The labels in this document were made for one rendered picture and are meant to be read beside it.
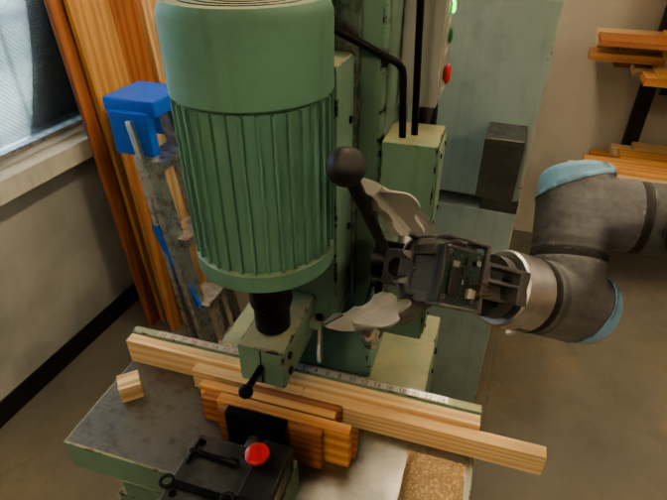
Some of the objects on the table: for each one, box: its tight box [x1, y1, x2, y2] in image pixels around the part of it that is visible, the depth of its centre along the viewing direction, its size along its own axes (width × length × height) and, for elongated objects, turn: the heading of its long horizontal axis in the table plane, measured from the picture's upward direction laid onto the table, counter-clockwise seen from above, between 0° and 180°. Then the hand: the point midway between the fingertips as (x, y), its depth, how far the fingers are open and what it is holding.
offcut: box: [116, 370, 144, 403], centre depth 86 cm, size 3×3×3 cm
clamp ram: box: [224, 405, 290, 447], centre depth 71 cm, size 9×8×9 cm
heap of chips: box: [398, 450, 467, 500], centre depth 71 cm, size 8×12×3 cm
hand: (333, 249), depth 52 cm, fingers closed on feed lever, 14 cm apart
